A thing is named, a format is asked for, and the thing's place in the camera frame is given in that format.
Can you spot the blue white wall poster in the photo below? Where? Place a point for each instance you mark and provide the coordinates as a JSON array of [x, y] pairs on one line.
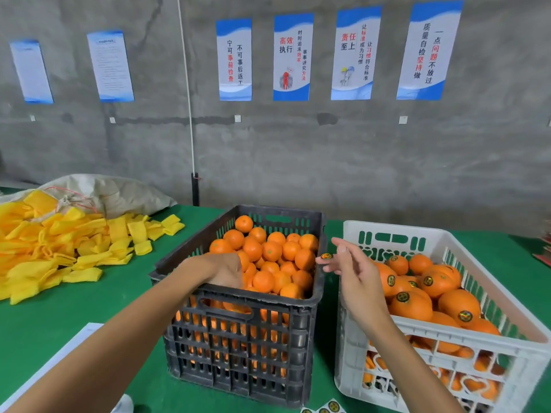
[[294, 57], [356, 54], [429, 50], [234, 60]]

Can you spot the person's right hand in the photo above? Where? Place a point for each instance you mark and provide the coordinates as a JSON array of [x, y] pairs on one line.
[[366, 288]]

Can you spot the white printed paper sheet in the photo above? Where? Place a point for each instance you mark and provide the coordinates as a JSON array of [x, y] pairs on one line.
[[52, 378]]

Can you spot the white notice with blue border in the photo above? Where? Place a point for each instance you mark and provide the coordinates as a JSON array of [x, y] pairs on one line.
[[110, 66], [32, 73]]

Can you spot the holographic sticker sheet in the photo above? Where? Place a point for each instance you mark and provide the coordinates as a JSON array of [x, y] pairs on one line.
[[323, 407]]

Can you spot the white pole with black base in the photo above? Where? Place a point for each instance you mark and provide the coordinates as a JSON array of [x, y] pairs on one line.
[[187, 90]]

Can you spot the pile of oranges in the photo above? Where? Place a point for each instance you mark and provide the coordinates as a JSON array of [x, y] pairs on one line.
[[271, 252]]

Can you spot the heap of labelled oranges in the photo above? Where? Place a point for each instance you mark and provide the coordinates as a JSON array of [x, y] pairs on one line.
[[413, 303]]

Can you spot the white plastic crate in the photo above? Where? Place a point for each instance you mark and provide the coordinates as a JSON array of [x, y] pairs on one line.
[[387, 225]]

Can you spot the black plastic crate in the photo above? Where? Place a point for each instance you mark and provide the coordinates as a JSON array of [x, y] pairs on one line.
[[250, 348]]

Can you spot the person's left hand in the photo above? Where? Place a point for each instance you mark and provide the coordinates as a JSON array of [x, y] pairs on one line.
[[215, 271]]

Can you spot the beige woven sack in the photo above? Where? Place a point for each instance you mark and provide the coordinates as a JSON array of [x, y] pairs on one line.
[[112, 191]]

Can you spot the stack of red cardboard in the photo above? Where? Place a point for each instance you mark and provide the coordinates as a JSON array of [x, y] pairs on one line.
[[544, 245]]

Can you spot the person's right forearm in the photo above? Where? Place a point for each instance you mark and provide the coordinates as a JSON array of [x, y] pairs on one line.
[[413, 365]]

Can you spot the green felt table cover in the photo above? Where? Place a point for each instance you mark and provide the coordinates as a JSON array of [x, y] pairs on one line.
[[52, 331]]

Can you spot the pile of yellow bags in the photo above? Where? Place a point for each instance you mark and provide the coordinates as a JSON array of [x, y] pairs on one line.
[[52, 245]]

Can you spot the person's left forearm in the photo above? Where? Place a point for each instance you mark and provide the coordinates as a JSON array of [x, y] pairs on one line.
[[103, 348]]

